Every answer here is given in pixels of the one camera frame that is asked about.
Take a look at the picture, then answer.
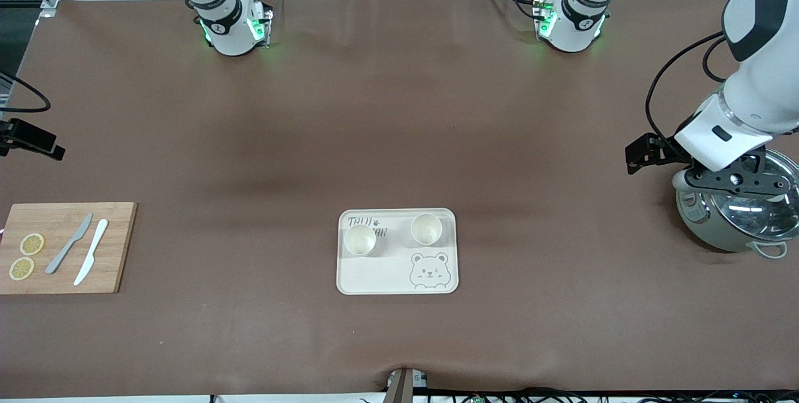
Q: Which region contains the white plastic cup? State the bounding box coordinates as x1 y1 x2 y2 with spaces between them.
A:
343 224 377 256
410 214 443 247

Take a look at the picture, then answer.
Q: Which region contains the grey-green electric pot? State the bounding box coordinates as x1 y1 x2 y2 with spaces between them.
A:
676 147 799 260

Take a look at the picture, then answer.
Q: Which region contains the glass pot lid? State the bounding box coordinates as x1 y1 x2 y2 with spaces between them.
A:
708 147 799 240

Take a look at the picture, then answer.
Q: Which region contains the grey plastic knife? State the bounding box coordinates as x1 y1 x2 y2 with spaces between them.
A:
45 213 94 275

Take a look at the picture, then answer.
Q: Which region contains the white plastic knife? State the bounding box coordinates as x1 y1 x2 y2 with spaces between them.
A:
74 219 109 286

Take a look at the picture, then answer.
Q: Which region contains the bamboo cutting board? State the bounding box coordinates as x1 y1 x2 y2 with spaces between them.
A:
0 202 138 295

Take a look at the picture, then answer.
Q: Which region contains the cream bear print tray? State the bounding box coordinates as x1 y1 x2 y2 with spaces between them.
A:
336 208 459 296

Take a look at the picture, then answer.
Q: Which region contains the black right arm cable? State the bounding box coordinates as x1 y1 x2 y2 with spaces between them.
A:
0 72 51 114

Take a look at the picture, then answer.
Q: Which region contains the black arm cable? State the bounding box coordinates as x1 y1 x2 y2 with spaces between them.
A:
0 72 51 114
645 31 729 142

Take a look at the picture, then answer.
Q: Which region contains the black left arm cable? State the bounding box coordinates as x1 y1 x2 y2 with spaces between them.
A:
645 31 729 142

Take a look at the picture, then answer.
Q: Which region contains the table edge bracket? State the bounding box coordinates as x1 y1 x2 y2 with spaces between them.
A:
383 367 429 403

